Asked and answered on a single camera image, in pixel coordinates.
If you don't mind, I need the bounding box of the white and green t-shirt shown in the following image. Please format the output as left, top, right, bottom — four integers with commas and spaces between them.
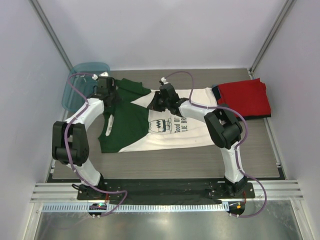
98, 78, 214, 154

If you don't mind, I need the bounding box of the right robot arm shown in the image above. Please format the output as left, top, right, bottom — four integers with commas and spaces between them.
147, 83, 248, 198

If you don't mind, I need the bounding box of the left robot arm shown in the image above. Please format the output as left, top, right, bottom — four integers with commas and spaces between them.
52, 72, 120, 200

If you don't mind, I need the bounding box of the teal plastic bin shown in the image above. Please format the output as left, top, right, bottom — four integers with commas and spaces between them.
62, 62, 110, 113

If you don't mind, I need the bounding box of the folded blue t-shirt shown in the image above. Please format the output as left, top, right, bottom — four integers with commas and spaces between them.
211, 85, 221, 101

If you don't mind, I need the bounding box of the folded red t-shirt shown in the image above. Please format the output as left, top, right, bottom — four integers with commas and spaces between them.
217, 77, 272, 118

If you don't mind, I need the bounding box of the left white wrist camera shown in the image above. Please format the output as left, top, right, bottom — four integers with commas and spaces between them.
91, 71, 110, 81

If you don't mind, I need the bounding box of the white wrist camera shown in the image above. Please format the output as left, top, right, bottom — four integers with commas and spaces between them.
91, 71, 110, 81
159, 77, 169, 86

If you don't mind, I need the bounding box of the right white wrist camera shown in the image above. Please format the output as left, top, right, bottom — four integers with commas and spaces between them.
159, 77, 169, 86

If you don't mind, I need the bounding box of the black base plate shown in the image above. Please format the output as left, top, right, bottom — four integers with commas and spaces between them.
76, 177, 256, 201

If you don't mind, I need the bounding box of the white slotted cable duct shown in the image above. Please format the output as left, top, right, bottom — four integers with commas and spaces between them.
42, 201, 229, 213

